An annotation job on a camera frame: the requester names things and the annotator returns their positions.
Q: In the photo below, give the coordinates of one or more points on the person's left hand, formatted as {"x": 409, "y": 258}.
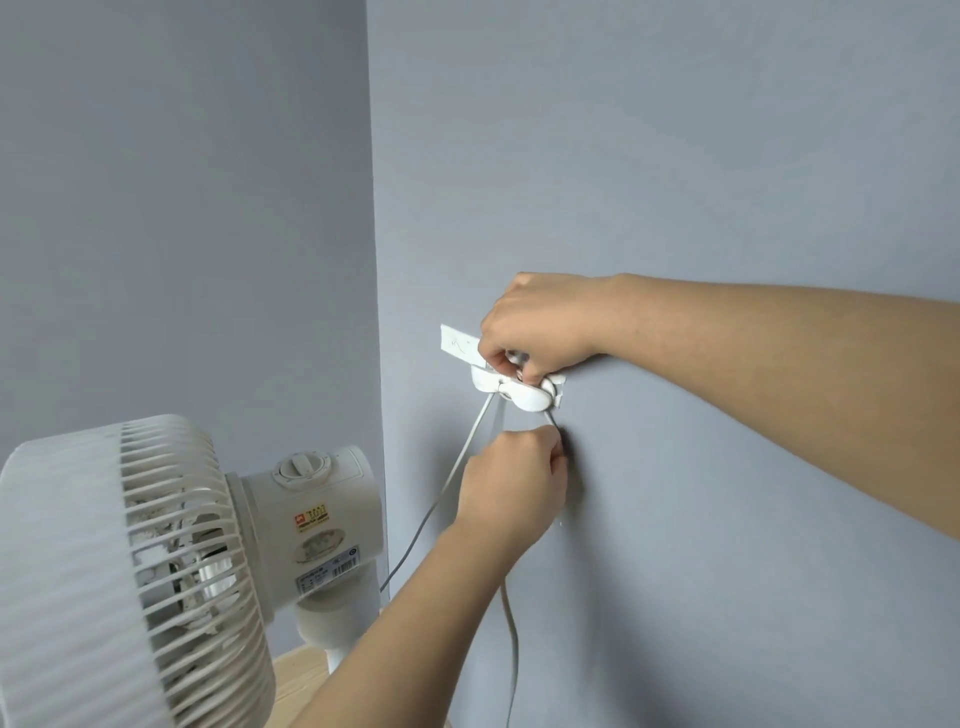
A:
{"x": 506, "y": 487}

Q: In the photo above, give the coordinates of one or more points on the person's right hand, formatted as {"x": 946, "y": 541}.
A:
{"x": 547, "y": 315}

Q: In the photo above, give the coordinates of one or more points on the person's right fingers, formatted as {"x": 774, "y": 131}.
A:
{"x": 534, "y": 369}

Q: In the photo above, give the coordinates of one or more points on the person's left fingers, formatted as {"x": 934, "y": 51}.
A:
{"x": 553, "y": 454}

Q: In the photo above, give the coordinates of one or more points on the white power plug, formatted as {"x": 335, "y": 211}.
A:
{"x": 529, "y": 396}
{"x": 487, "y": 379}

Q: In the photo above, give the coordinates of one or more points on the person's left forearm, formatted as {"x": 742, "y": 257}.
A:
{"x": 420, "y": 630}

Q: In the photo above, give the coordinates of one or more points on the person's right forearm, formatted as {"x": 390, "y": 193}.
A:
{"x": 750, "y": 360}

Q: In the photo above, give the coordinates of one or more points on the white electric fan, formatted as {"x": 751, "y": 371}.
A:
{"x": 135, "y": 570}

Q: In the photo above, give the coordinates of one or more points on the white wall socket plate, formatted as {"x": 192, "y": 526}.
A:
{"x": 459, "y": 345}

